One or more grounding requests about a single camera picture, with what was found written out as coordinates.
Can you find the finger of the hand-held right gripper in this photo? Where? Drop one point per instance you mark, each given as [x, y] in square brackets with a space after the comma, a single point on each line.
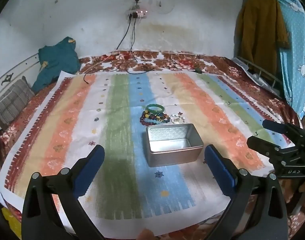
[261, 145]
[273, 126]

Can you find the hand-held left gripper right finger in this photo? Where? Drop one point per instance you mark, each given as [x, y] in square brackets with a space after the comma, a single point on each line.
[218, 168]

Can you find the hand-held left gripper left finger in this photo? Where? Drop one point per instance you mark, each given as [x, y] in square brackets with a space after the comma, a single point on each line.
[90, 170]

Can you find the silver metal tin box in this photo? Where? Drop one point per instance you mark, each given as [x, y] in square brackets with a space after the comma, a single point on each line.
[173, 145]

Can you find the green jade bangle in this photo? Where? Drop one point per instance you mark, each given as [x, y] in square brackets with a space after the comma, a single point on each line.
[155, 109]

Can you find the striped pastel mat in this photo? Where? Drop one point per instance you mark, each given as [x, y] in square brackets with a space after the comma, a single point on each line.
[117, 135]

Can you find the blue printed curtain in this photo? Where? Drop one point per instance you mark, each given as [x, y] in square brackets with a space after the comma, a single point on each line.
[296, 55]

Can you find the mustard coat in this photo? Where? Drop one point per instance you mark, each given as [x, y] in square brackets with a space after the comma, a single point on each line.
[260, 35]

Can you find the yellow cloth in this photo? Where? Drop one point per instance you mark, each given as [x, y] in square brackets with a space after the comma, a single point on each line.
[11, 223]

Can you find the grey striped pillow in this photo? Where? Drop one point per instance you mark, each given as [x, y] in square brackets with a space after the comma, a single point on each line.
[11, 102]

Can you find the teal garment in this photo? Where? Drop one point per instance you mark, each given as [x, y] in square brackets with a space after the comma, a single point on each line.
[56, 60]

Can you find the white metal bed headboard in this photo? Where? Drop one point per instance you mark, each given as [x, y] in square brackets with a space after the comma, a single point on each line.
[10, 71]

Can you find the white power strip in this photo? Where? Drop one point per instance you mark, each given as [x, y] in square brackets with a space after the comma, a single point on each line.
[138, 13]

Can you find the white metal bed rail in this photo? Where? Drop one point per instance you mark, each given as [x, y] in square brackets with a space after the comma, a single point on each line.
[257, 71]

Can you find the clear wall hook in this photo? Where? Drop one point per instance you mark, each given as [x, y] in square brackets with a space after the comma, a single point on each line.
[165, 3]

